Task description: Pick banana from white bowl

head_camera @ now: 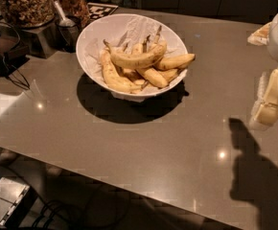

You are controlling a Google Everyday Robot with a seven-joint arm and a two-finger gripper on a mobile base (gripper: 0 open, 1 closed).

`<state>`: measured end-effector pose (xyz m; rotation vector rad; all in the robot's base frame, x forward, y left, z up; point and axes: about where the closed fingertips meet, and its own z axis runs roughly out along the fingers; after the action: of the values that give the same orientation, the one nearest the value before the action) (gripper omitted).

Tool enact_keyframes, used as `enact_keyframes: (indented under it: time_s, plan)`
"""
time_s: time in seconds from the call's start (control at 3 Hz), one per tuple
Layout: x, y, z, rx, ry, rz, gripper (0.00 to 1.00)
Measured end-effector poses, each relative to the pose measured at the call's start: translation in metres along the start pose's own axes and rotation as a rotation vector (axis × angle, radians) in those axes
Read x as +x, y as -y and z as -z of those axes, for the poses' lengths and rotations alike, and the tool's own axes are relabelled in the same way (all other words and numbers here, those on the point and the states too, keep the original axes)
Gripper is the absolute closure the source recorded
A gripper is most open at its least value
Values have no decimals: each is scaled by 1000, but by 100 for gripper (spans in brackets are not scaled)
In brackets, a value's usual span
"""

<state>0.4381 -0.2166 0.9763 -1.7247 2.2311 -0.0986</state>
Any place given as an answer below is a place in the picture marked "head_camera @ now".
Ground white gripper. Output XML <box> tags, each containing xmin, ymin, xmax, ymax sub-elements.
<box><xmin>247</xmin><ymin>13</ymin><xmax>278</xmax><ymax>130</ymax></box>

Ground curved yellow banana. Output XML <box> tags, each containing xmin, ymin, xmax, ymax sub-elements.
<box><xmin>103</xmin><ymin>39</ymin><xmax>167</xmax><ymax>69</ymax></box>

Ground right yellow banana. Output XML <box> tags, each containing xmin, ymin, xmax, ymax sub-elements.
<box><xmin>154</xmin><ymin>54</ymin><xmax>196</xmax><ymax>71</ymax></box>

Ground middle yellow banana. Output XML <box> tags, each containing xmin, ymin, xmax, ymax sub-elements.
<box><xmin>137</xmin><ymin>67</ymin><xmax>169</xmax><ymax>88</ymax></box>

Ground white bowl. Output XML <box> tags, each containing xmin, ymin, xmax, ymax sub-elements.
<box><xmin>76</xmin><ymin>13</ymin><xmax>195</xmax><ymax>103</ymax></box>

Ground left yellow banana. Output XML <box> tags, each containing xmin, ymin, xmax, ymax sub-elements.
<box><xmin>100</xmin><ymin>50</ymin><xmax>141</xmax><ymax>94</ymax></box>

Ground black white marker tag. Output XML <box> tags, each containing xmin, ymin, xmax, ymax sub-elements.
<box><xmin>87</xmin><ymin>2</ymin><xmax>118</xmax><ymax>20</ymax></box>

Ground dark cup with spoon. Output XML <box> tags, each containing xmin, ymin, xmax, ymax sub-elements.
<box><xmin>55</xmin><ymin>16</ymin><xmax>81</xmax><ymax>53</ymax></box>

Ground small glass snack jar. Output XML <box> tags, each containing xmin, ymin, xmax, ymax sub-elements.
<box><xmin>59</xmin><ymin>0</ymin><xmax>90</xmax><ymax>28</ymax></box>

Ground white spoon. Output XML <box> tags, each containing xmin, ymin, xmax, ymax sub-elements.
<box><xmin>53</xmin><ymin>0</ymin><xmax>75</xmax><ymax>27</ymax></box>

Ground metal stand under jar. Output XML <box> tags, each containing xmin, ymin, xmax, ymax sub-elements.
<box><xmin>17</xmin><ymin>22</ymin><xmax>58</xmax><ymax>58</ymax></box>

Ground large glass nut jar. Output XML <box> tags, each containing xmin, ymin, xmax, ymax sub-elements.
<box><xmin>0</xmin><ymin>0</ymin><xmax>55</xmax><ymax>29</ymax></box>

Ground black appliance on left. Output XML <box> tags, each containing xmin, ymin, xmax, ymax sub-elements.
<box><xmin>0</xmin><ymin>22</ymin><xmax>30</xmax><ymax>77</ymax></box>

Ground grey metal box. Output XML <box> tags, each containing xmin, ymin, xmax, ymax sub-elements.
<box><xmin>0</xmin><ymin>176</ymin><xmax>31</xmax><ymax>226</ymax></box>

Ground black floor cables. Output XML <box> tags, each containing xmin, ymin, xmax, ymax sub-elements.
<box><xmin>0</xmin><ymin>163</ymin><xmax>130</xmax><ymax>230</ymax></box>

